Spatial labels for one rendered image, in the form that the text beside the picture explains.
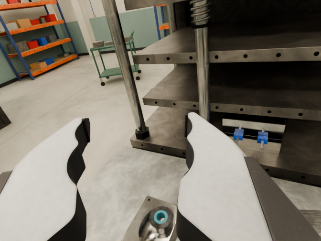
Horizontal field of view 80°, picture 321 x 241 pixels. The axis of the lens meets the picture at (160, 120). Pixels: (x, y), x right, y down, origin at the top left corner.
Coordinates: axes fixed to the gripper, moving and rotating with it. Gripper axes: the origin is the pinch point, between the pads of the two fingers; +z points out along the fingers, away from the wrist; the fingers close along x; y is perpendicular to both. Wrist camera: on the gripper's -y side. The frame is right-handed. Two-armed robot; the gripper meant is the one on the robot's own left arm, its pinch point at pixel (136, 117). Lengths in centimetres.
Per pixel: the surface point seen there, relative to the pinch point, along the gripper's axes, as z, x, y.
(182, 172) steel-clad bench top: 55, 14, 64
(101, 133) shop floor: 226, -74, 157
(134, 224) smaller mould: 29, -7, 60
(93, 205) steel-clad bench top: 44, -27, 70
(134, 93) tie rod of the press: 90, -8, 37
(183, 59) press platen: 81, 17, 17
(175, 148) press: 75, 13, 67
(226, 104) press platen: 71, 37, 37
